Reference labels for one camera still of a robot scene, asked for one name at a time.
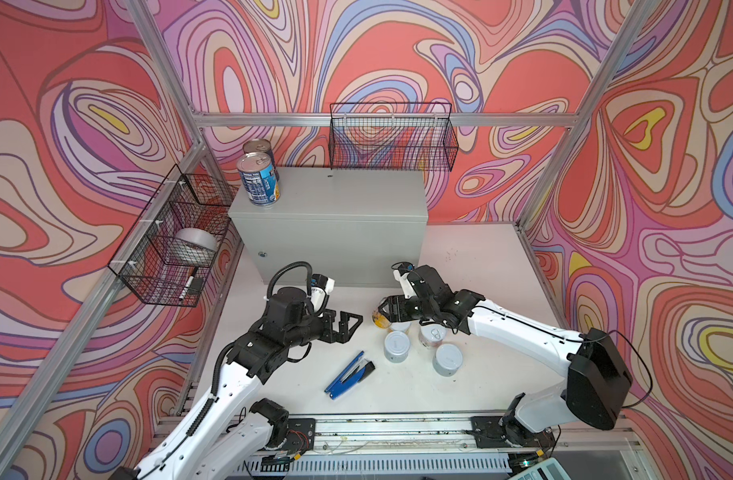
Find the white device corner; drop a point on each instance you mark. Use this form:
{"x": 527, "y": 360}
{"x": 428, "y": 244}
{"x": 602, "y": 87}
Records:
{"x": 549, "y": 469}

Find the blue black stapler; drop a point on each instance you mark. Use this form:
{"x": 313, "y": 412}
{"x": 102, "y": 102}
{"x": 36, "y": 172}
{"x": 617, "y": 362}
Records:
{"x": 358, "y": 370}

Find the black wire basket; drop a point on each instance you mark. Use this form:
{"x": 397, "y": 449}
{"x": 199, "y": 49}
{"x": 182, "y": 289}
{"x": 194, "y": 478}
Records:
{"x": 152, "y": 263}
{"x": 401, "y": 136}

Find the dark blue labelled can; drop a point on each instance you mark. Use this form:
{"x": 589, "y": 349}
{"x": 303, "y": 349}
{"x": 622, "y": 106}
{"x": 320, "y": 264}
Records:
{"x": 258, "y": 146}

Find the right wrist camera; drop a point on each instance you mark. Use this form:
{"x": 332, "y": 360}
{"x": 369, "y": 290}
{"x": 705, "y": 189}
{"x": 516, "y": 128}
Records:
{"x": 401, "y": 271}

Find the grey metal cabinet box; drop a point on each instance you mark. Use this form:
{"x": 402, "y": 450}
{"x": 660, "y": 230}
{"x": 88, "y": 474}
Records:
{"x": 350, "y": 225}

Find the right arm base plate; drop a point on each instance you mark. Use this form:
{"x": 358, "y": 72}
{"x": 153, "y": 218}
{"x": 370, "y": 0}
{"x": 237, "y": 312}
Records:
{"x": 493, "y": 432}

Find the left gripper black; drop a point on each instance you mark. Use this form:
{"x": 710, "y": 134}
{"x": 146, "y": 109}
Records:
{"x": 342, "y": 336}

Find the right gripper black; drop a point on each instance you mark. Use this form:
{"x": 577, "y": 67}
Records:
{"x": 396, "y": 305}

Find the small gold can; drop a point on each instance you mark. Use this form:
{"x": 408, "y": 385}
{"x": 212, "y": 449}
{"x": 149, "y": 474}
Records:
{"x": 380, "y": 320}

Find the white tape roll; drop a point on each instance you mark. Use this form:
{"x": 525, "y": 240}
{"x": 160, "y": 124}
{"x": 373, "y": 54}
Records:
{"x": 197, "y": 238}

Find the aluminium front rail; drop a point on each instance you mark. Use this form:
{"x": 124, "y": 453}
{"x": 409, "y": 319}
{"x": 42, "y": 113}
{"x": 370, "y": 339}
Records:
{"x": 435, "y": 446}

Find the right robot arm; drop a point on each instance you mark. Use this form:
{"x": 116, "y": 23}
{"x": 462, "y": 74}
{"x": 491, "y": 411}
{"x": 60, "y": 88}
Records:
{"x": 595, "y": 379}

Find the black wire basket back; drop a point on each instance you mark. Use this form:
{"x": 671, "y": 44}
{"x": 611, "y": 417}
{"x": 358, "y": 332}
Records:
{"x": 401, "y": 136}

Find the white lid can right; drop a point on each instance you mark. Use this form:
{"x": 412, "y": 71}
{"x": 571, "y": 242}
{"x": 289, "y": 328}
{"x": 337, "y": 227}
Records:
{"x": 448, "y": 360}

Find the light blue labelled can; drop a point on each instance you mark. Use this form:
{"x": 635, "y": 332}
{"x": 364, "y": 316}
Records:
{"x": 259, "y": 178}

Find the black wire basket left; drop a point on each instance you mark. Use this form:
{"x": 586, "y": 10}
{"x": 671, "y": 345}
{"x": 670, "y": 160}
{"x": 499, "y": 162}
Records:
{"x": 152, "y": 263}

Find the white lid can front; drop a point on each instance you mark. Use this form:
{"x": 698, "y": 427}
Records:
{"x": 397, "y": 346}

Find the white lid can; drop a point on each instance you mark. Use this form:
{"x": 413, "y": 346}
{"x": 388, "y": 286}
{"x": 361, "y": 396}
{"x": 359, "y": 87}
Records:
{"x": 401, "y": 327}
{"x": 397, "y": 346}
{"x": 448, "y": 360}

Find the black marker pen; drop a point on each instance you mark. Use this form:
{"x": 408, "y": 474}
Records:
{"x": 187, "y": 287}

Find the white lid can back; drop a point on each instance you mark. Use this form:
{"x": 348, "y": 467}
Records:
{"x": 401, "y": 327}

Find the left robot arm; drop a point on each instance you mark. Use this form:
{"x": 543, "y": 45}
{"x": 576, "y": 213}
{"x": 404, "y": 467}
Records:
{"x": 230, "y": 422}

